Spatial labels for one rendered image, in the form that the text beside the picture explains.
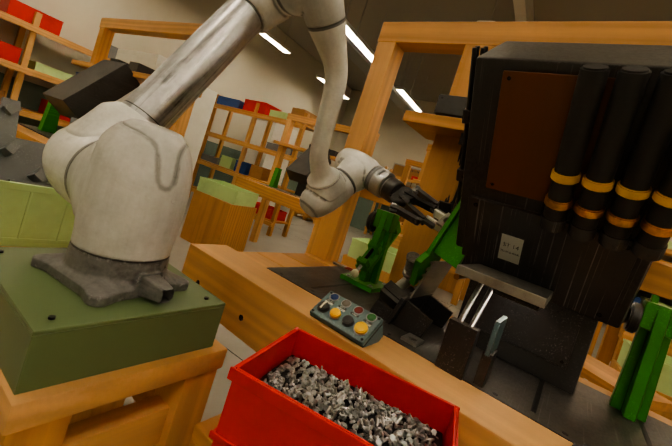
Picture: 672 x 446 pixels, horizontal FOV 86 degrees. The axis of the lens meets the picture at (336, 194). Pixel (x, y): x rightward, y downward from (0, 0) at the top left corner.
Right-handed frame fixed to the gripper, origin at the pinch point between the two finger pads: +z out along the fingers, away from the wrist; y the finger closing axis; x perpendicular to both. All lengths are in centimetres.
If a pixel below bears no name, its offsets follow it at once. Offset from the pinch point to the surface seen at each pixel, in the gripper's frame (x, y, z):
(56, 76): 161, -43, -631
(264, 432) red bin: -23, -66, 16
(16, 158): -12, -82, -100
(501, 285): -19.4, -20.5, 24.9
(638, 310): 2.4, 12.9, 47.2
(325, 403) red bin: -19, -57, 18
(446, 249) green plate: -3.9, -9.6, 8.2
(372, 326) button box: -4.1, -37.9, 9.6
